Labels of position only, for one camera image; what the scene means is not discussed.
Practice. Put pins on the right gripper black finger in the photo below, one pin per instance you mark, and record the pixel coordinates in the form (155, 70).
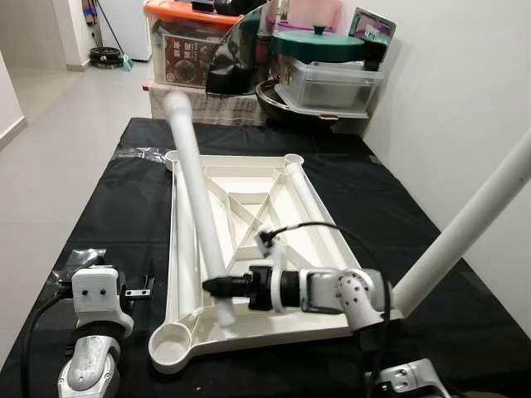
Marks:
(224, 288)

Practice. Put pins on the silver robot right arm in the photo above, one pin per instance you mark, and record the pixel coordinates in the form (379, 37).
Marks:
(340, 290)

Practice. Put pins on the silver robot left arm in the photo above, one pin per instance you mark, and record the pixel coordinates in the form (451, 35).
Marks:
(91, 369)

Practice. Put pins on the white plastic table top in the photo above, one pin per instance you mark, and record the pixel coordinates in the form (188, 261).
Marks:
(249, 186)

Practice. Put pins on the black tablecloth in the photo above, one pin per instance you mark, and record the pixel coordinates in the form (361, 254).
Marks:
(465, 348)

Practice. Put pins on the black wok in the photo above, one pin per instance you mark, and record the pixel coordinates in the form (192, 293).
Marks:
(274, 108)

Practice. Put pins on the patterned beige cloth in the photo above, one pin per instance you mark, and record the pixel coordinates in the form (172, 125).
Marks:
(199, 106)

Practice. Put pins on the clear plastic container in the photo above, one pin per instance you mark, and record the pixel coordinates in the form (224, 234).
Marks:
(332, 83)

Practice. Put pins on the broom with teal head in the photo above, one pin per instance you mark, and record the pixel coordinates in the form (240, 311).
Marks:
(126, 63)

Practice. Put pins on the black shiny bag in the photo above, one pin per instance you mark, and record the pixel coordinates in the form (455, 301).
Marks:
(241, 58)

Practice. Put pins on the storage box with orange lid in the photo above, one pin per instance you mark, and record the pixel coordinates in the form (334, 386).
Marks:
(182, 50)

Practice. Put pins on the green pot lid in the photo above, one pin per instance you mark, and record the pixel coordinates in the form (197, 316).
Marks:
(319, 46)

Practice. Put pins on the pink plastic box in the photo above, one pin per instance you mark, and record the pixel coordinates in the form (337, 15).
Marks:
(311, 12)

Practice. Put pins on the dark framed picture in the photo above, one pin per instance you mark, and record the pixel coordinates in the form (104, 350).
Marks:
(373, 29)

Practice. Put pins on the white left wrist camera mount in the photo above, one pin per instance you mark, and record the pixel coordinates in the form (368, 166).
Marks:
(99, 294)

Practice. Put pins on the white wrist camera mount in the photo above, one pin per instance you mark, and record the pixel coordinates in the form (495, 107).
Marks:
(270, 238)
(99, 294)

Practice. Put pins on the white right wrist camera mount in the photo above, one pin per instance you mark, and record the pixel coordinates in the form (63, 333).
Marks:
(270, 238)

